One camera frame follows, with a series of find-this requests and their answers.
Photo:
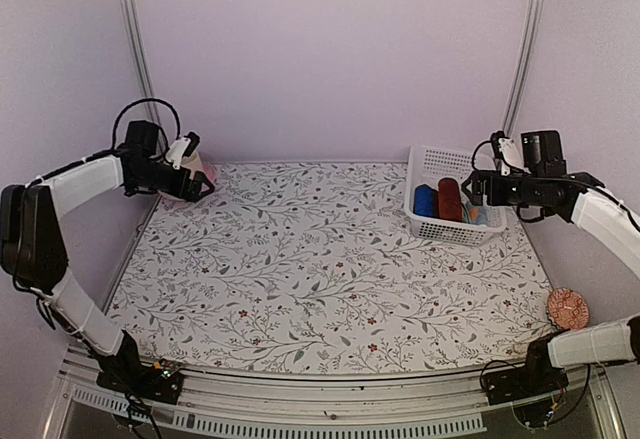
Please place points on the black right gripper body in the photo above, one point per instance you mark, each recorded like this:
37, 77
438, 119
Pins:
526, 194

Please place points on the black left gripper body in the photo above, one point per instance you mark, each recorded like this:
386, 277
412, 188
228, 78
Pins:
154, 180

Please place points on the blue patterned towel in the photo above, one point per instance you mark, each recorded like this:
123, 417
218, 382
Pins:
475, 215

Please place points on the dark red towel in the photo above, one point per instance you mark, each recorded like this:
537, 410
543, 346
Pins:
449, 200

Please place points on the white plastic basket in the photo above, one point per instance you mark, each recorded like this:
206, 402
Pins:
426, 166

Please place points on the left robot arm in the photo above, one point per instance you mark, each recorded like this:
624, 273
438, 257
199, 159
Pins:
33, 251

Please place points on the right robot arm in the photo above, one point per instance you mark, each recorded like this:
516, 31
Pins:
603, 265

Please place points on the pink saucer plate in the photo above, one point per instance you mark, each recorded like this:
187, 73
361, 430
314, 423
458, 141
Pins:
209, 171

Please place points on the cream ribbed mug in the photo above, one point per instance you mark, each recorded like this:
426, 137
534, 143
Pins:
193, 163

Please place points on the blue object in basket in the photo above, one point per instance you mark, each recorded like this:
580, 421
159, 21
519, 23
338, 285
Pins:
426, 202

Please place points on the pink object at right edge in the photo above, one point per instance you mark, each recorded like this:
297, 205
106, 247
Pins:
567, 309

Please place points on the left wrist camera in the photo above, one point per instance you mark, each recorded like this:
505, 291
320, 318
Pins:
181, 148

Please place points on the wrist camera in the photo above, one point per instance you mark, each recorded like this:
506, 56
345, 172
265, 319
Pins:
506, 154
181, 148

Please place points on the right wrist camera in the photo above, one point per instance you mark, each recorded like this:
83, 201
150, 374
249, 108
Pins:
506, 154

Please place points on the left aluminium frame post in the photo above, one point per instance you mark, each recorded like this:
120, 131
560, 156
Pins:
135, 40

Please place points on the aluminium frame post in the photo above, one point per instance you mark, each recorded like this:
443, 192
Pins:
525, 57
135, 40

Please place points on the right aluminium frame post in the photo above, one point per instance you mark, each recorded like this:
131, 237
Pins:
525, 57

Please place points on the front aluminium rail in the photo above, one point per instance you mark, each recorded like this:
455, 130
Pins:
221, 403

